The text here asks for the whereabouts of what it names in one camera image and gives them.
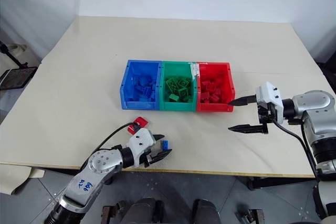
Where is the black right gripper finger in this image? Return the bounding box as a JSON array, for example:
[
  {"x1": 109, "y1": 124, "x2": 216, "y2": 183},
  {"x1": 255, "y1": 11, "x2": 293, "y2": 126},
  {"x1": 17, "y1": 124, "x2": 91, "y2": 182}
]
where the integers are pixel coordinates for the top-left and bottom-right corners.
[
  {"x1": 227, "y1": 123, "x2": 264, "y2": 134},
  {"x1": 227, "y1": 94, "x2": 258, "y2": 108}
]

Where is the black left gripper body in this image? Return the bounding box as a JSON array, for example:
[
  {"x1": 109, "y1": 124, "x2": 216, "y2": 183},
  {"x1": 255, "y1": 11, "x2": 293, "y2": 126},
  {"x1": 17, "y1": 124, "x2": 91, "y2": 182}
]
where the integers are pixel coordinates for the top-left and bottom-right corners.
[{"x1": 143, "y1": 142, "x2": 162, "y2": 168}]

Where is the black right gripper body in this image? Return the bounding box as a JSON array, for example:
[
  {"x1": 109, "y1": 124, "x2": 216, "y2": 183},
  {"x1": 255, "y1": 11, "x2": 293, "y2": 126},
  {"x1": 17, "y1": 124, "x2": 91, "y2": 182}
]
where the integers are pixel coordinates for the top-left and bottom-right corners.
[{"x1": 257, "y1": 102, "x2": 277, "y2": 134}]

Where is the flat red building block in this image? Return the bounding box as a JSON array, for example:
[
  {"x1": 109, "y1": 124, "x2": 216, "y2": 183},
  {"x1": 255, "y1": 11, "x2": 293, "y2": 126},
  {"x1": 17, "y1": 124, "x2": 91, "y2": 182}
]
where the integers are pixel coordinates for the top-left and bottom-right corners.
[{"x1": 133, "y1": 115, "x2": 150, "y2": 128}]

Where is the green plastic bin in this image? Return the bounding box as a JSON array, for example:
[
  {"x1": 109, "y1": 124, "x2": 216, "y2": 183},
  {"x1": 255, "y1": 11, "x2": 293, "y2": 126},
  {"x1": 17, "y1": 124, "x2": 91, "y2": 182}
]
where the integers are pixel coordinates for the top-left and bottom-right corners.
[{"x1": 158, "y1": 60, "x2": 198, "y2": 112}]

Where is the red plastic bin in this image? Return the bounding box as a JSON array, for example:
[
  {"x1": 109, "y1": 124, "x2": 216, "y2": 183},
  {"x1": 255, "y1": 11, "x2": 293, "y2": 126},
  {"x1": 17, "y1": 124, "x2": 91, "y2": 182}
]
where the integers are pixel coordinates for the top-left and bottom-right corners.
[{"x1": 195, "y1": 61, "x2": 236, "y2": 113}]

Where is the blue plastic bin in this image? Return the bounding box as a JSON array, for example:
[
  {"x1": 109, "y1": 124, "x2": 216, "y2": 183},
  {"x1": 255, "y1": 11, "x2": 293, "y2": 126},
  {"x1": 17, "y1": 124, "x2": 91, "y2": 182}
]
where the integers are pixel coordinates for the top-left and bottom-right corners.
[{"x1": 120, "y1": 59, "x2": 162, "y2": 111}]

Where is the dark rounded shape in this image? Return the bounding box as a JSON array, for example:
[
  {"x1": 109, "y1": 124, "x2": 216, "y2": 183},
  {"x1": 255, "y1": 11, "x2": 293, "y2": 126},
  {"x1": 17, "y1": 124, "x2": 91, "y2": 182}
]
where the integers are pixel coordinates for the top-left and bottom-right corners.
[
  {"x1": 125, "y1": 198, "x2": 165, "y2": 224},
  {"x1": 192, "y1": 198, "x2": 222, "y2": 224}
]

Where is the white tape strip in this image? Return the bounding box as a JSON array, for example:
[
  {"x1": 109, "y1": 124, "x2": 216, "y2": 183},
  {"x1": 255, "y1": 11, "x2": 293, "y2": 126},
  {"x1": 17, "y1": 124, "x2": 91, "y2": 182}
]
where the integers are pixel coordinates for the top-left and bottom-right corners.
[{"x1": 188, "y1": 61, "x2": 208, "y2": 81}]

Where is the dark furniture piece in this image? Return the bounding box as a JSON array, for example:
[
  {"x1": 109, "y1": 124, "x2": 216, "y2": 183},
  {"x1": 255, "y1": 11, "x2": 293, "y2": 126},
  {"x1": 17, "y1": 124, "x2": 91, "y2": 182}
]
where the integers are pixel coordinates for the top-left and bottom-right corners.
[{"x1": 314, "y1": 58, "x2": 336, "y2": 97}]

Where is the beige cloth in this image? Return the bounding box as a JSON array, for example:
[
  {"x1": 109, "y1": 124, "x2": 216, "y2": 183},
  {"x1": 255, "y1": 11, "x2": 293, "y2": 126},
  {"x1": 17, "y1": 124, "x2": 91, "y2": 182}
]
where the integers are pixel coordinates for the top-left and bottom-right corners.
[{"x1": 0, "y1": 163, "x2": 46, "y2": 196}]

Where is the black flat tray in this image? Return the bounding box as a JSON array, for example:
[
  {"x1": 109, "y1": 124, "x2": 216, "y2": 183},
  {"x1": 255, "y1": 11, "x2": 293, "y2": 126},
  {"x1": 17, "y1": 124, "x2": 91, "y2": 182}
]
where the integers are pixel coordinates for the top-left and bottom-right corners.
[{"x1": 0, "y1": 67, "x2": 38, "y2": 91}]

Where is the black stand with pole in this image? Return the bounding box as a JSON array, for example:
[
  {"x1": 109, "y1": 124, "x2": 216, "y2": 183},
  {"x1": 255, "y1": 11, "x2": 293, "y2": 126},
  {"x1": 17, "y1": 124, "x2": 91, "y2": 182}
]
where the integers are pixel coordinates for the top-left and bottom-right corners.
[{"x1": 0, "y1": 39, "x2": 29, "y2": 69}]

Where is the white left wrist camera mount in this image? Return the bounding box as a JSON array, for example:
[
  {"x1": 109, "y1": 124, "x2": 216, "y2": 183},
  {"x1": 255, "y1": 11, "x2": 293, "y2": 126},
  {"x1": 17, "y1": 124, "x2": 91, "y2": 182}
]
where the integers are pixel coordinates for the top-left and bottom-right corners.
[{"x1": 125, "y1": 129, "x2": 155, "y2": 168}]

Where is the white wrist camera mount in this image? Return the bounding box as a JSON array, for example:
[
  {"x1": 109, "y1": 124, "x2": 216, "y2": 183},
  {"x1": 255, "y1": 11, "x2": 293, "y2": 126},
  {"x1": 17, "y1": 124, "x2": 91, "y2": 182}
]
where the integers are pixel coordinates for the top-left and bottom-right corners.
[
  {"x1": 256, "y1": 81, "x2": 286, "y2": 125},
  {"x1": 125, "y1": 129, "x2": 155, "y2": 168}
]

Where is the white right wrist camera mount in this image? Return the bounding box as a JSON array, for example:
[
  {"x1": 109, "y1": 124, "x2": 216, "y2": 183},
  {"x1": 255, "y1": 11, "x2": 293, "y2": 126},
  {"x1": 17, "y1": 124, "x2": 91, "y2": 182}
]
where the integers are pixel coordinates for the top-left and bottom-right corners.
[{"x1": 256, "y1": 81, "x2": 286, "y2": 125}]

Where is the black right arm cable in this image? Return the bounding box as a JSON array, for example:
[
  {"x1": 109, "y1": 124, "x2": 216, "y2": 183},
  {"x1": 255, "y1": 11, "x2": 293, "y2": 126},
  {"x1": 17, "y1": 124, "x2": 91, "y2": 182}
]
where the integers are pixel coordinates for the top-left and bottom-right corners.
[{"x1": 272, "y1": 119, "x2": 321, "y2": 180}]

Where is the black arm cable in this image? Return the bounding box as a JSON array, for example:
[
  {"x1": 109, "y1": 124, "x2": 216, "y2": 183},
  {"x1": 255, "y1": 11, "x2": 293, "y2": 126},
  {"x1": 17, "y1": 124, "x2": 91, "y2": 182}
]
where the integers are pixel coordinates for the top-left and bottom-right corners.
[
  {"x1": 272, "y1": 119, "x2": 321, "y2": 180},
  {"x1": 78, "y1": 121, "x2": 140, "y2": 170}
]

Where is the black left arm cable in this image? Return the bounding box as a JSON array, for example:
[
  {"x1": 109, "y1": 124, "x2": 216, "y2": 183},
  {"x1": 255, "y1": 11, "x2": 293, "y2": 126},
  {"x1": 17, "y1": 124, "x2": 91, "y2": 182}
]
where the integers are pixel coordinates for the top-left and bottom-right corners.
[{"x1": 78, "y1": 121, "x2": 140, "y2": 170}]

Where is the brown metal bracket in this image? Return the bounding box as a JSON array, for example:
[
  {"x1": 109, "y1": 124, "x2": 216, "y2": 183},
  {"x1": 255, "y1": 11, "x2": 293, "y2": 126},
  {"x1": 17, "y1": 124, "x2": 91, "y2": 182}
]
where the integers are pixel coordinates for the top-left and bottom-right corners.
[
  {"x1": 235, "y1": 208, "x2": 265, "y2": 224},
  {"x1": 101, "y1": 200, "x2": 127, "y2": 224}
]

